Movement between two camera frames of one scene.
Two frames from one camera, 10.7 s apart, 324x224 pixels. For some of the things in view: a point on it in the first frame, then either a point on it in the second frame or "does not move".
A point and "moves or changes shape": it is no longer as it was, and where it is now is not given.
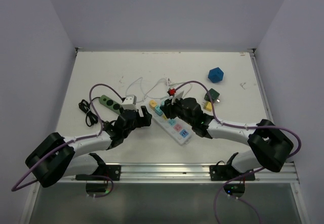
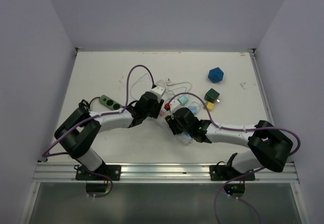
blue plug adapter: (215, 75) does not move
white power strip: (182, 132) moves or changes shape
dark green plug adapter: (213, 95) does not move
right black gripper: (169, 106) -> (171, 121)
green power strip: (110, 103) does not move
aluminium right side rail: (255, 60) does not move
